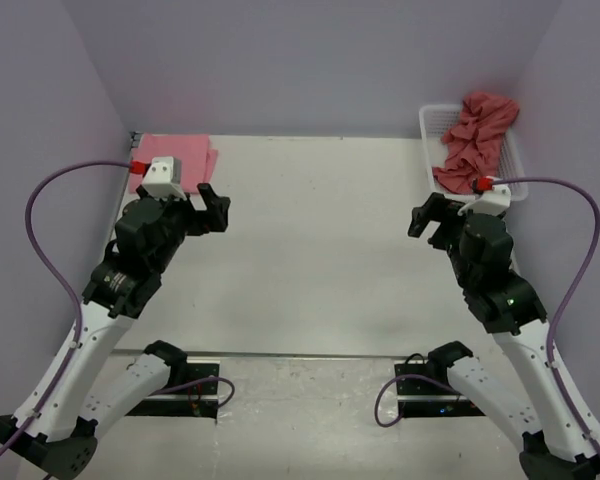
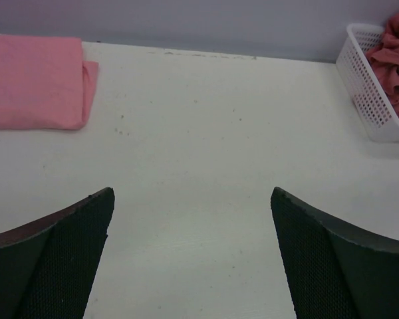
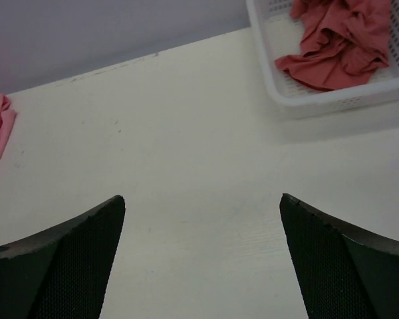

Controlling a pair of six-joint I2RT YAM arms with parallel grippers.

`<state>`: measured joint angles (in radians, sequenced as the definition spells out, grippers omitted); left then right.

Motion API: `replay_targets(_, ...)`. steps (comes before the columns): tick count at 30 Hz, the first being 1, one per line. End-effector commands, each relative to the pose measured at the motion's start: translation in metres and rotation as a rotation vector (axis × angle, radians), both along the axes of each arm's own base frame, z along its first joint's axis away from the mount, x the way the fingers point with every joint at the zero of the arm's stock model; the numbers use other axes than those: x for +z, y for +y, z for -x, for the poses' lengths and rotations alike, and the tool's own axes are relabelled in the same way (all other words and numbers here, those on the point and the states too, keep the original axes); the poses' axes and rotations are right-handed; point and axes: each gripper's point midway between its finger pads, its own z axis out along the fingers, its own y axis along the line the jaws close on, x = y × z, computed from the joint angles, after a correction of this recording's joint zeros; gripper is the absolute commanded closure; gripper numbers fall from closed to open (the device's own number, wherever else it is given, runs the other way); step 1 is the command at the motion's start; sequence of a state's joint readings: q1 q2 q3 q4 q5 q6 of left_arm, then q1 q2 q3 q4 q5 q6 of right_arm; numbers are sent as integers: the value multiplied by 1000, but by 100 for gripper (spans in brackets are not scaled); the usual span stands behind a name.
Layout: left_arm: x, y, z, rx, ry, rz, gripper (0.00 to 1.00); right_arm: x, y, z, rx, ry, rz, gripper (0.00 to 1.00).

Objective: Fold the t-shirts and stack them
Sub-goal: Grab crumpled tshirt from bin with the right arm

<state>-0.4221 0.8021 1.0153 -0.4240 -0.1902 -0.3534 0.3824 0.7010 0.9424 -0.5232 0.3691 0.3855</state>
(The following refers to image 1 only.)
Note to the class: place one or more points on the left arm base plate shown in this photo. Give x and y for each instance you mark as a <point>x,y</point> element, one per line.
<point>200,401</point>

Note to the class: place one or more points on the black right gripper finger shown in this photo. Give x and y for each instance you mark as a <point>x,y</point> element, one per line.
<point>439,239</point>
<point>432,210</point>

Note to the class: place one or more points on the white plastic basket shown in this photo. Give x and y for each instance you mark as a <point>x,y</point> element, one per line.
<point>435,120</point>

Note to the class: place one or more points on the folded pink t shirt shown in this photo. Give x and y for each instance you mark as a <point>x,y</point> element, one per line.
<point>198,157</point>

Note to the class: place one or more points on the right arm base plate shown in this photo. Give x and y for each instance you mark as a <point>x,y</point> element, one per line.
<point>420,399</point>

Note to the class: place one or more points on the red t shirt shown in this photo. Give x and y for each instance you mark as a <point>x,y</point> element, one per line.
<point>474,142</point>

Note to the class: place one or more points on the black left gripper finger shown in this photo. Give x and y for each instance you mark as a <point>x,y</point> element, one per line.
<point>215,219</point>
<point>197,202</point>

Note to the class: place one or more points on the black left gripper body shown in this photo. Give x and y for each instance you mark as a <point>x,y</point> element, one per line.
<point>200,216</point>

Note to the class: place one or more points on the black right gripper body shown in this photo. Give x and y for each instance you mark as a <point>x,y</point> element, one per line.
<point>435,220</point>

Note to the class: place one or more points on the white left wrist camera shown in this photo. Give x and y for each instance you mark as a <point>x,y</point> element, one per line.
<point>160,178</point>

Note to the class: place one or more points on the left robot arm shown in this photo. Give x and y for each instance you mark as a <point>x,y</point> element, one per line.
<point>59,426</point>

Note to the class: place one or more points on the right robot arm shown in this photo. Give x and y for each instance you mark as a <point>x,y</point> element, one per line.
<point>554,432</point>

